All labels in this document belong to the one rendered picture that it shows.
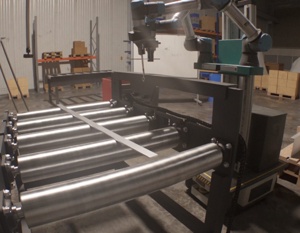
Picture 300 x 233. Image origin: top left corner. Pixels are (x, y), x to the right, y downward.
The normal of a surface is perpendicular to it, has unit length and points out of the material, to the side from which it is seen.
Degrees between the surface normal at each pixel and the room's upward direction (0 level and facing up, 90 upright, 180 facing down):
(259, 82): 90
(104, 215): 0
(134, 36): 106
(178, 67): 90
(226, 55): 90
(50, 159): 48
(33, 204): 42
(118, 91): 90
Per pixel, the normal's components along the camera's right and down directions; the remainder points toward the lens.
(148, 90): -0.84, 0.14
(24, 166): 0.47, -0.32
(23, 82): 0.54, 0.21
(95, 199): 0.53, -0.03
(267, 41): 0.23, 0.33
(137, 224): 0.00, -0.97
